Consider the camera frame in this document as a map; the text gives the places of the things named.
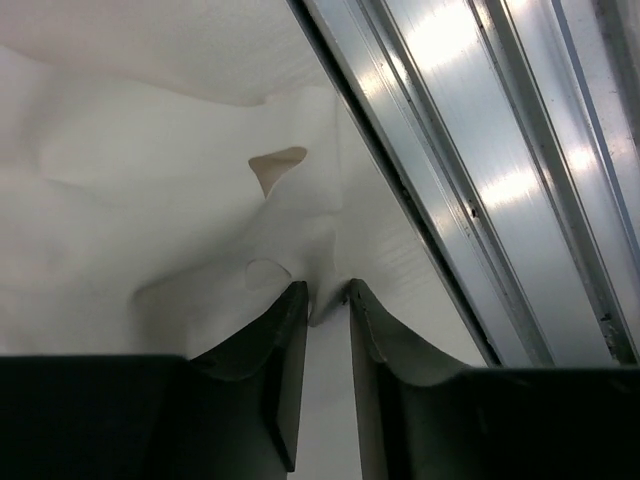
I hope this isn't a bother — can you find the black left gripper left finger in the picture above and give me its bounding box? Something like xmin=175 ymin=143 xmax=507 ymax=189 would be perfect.
xmin=1 ymin=281 xmax=308 ymax=479

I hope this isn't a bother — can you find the white bra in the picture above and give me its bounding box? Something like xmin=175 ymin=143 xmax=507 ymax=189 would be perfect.
xmin=1 ymin=49 xmax=343 ymax=355

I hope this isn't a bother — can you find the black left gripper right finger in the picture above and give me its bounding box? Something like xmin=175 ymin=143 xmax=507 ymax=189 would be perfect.
xmin=348 ymin=279 xmax=639 ymax=479

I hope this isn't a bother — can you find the aluminium front rail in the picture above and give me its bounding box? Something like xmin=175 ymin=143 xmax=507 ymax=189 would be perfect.
xmin=290 ymin=1 xmax=639 ymax=367

